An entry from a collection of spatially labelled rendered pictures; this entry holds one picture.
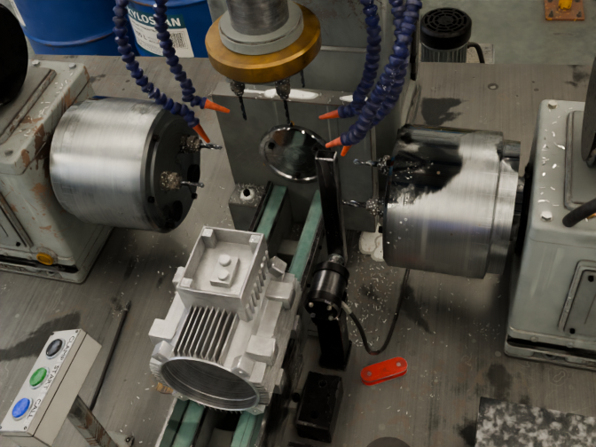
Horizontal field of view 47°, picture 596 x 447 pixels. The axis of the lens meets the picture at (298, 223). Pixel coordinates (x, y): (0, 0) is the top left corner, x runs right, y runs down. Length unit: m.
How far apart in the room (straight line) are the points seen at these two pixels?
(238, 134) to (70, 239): 0.40
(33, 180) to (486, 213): 0.80
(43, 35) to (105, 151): 2.04
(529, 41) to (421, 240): 2.35
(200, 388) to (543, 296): 0.57
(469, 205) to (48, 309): 0.89
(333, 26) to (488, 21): 2.24
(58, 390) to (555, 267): 0.76
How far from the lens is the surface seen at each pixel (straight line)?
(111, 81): 2.04
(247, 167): 1.42
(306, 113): 1.27
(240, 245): 1.08
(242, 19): 1.05
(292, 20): 1.08
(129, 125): 1.27
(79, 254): 1.51
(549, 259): 1.10
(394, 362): 1.28
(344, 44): 1.32
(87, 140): 1.29
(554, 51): 3.34
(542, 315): 1.22
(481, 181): 1.10
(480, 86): 1.83
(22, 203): 1.40
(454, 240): 1.11
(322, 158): 0.99
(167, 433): 1.15
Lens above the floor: 1.94
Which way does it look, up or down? 49 degrees down
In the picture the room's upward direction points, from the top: 10 degrees counter-clockwise
